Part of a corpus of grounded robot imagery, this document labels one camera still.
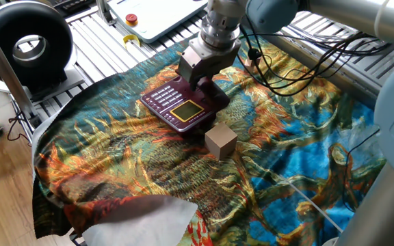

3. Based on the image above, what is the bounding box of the grey Schunk gripper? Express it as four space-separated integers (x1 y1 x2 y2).
176 37 242 92

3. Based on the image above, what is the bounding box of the aluminium table edge rail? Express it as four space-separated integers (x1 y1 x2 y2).
265 32 382 103

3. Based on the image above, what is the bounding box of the thin red black cable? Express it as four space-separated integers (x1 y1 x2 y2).
7 109 34 144

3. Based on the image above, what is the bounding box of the aluminium frame beam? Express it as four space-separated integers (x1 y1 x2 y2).
0 10 42 129
96 0 116 25

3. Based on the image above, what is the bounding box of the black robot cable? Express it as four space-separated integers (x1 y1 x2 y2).
285 30 394 79

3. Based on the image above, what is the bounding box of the sunflower print tablecloth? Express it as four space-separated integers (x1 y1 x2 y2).
31 36 388 246

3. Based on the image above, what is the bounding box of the white teach pendant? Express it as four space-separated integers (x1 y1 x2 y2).
107 0 209 44

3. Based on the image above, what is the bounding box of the black keyboard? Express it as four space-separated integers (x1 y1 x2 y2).
51 0 95 11

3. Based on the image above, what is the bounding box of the red emergency stop button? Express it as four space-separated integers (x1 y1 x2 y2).
124 13 139 27

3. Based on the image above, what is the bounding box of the thin white cable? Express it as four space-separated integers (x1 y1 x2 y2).
278 177 343 233

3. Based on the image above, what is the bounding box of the yellow tape strip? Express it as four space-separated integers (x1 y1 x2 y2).
122 33 142 51

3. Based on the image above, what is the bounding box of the large wooden cube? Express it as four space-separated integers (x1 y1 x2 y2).
205 122 238 161

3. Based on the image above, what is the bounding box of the maroon telephone base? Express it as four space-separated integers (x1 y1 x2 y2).
140 75 231 133

